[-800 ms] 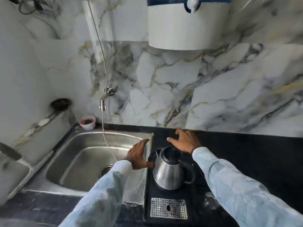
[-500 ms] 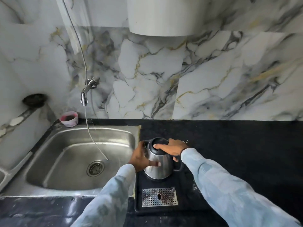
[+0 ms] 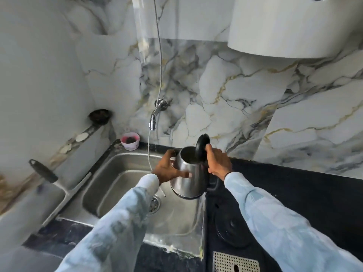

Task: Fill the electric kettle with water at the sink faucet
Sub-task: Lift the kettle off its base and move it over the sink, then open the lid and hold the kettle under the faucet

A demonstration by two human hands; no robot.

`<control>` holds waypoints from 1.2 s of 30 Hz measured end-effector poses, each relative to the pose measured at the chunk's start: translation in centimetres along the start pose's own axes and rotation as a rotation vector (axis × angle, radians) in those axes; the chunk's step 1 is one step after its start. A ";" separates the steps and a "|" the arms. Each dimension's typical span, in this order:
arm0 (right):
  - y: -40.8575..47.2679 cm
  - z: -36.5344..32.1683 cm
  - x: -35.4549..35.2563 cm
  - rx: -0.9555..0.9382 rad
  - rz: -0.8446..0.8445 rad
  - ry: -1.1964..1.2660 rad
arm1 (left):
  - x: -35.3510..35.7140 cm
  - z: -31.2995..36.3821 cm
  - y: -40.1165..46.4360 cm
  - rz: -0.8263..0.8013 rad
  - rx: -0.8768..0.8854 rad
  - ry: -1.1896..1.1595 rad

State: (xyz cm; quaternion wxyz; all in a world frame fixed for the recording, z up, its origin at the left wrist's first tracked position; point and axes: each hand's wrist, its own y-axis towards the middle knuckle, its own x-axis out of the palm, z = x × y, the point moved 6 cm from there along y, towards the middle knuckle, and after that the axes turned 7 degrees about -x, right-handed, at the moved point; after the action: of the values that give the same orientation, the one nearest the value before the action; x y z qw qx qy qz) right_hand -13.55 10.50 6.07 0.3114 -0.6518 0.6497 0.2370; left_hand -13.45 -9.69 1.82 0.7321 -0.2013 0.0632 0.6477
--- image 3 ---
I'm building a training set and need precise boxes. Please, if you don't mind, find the person's left hand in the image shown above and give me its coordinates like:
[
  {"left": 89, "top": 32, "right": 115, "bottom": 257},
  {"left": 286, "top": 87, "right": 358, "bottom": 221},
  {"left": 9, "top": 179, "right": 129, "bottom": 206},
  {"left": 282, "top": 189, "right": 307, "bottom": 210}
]
[{"left": 152, "top": 149, "right": 193, "bottom": 186}]

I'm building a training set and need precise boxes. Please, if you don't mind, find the person's right hand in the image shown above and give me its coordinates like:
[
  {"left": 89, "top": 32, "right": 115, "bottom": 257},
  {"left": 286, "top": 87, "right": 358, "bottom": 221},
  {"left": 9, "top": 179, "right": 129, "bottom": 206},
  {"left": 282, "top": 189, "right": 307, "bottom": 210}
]
[{"left": 205, "top": 144, "right": 233, "bottom": 181}]

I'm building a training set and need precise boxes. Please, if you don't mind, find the stainless steel electric kettle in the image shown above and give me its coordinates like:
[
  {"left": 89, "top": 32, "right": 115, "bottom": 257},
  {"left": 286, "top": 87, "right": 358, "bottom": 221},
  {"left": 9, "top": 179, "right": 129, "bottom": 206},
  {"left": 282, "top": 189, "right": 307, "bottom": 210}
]
[{"left": 170, "top": 134, "right": 219, "bottom": 200}]

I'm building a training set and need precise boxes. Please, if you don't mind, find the person's left forearm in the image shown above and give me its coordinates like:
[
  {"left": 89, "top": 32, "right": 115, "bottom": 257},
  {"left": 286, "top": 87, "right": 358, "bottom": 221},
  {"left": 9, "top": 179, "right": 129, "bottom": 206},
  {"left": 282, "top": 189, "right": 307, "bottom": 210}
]
[{"left": 54, "top": 173, "right": 161, "bottom": 272}]

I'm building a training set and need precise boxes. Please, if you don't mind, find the person's right forearm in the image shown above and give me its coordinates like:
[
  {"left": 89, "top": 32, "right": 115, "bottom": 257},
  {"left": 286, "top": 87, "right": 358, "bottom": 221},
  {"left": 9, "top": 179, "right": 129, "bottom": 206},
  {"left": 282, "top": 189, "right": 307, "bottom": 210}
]
[{"left": 224, "top": 172, "right": 363, "bottom": 272}]

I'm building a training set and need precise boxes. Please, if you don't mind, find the sink drain strainer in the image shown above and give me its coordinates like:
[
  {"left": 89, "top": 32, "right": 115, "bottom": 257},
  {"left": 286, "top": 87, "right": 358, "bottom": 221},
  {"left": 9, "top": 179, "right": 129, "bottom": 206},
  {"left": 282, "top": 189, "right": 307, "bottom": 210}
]
[{"left": 149, "top": 196, "right": 161, "bottom": 214}]

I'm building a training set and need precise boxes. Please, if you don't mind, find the stainless steel kitchen sink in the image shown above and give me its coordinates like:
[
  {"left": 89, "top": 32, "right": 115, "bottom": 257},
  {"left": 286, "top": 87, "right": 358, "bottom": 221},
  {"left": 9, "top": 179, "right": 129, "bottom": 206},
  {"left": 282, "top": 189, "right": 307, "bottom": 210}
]
[{"left": 58, "top": 151, "right": 207, "bottom": 259}]

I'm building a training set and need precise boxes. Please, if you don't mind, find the pink and white small container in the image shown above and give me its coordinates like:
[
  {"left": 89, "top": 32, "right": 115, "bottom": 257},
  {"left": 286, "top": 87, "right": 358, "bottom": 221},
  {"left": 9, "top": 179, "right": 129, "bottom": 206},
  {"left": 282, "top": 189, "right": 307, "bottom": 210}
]
[{"left": 120, "top": 132, "right": 140, "bottom": 151}]

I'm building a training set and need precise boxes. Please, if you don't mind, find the black kettle base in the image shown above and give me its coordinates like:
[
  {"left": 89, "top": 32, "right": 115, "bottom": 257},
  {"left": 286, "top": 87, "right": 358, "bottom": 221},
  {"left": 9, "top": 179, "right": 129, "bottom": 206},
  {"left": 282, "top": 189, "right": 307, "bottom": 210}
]
[{"left": 213, "top": 202, "right": 256, "bottom": 250}]

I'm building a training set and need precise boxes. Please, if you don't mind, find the perforated metal tray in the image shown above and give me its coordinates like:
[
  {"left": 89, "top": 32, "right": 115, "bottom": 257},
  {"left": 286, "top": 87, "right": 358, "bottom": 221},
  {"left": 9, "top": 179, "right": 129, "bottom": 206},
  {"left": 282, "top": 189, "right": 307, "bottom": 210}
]
[{"left": 212, "top": 251, "right": 261, "bottom": 272}]

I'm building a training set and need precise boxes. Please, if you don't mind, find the white water heater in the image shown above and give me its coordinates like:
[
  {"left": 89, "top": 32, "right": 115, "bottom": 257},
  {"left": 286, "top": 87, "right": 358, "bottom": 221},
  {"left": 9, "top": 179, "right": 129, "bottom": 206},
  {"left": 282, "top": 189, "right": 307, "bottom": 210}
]
[{"left": 227, "top": 0, "right": 363, "bottom": 59}]

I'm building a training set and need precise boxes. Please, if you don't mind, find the chrome wall tap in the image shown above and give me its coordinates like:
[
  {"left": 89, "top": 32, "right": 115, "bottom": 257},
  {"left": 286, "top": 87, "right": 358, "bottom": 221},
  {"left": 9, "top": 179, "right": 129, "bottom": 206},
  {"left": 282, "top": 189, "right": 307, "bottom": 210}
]
[{"left": 149, "top": 98, "right": 172, "bottom": 131}]

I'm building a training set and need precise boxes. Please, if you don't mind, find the braided metal hose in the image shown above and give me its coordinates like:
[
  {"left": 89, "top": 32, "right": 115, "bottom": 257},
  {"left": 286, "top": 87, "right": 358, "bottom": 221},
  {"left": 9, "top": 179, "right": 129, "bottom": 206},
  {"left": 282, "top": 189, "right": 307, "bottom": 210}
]
[{"left": 153, "top": 0, "right": 164, "bottom": 101}]

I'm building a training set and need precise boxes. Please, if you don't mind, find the black handled utensil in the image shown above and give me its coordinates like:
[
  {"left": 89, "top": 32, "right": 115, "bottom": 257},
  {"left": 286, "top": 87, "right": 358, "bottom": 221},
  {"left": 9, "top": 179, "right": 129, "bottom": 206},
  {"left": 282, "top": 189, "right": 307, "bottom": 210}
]
[{"left": 29, "top": 159, "right": 59, "bottom": 184}]

